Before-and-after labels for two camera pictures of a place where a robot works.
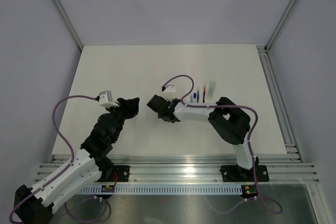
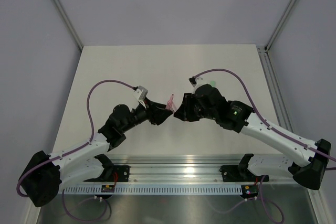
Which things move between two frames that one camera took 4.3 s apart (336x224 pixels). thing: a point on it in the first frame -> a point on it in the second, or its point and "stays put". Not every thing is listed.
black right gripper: (169, 101) -> (184, 113)
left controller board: (106, 188) stays put
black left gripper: (129, 107) -> (156, 113)
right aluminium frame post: (287, 11) stays put
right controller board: (249, 191) stays put
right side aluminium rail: (285, 122) stays put
